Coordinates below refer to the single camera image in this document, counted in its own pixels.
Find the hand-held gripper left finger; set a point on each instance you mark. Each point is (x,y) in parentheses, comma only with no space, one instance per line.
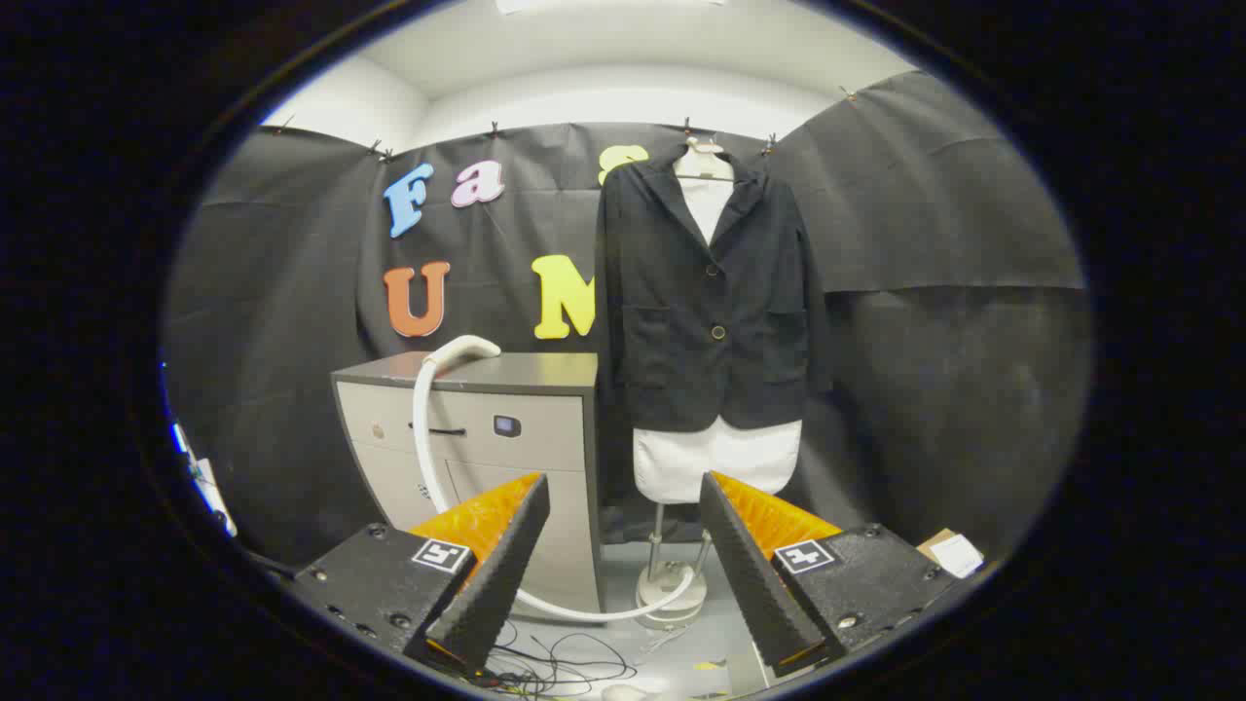
(496,584)

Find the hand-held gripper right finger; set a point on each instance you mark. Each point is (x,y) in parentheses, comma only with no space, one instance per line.
(754,584)

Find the white garment steamer head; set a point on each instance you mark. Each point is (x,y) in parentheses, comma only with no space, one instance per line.
(467,349)

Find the black jacket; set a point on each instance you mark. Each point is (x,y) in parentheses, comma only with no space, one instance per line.
(681,292)

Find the mannequin stand base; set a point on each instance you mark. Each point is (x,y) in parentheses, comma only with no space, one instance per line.
(667,582)

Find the white mannequin torso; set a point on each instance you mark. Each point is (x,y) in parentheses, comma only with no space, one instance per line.
(715,458)

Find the grey drawer cabinet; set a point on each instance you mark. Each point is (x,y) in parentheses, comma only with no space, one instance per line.
(526,428)

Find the cardboard box with white label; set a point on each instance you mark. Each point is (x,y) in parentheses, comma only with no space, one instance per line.
(954,555)

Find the black backdrop cloth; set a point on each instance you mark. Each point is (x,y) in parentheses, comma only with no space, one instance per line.
(925,341)

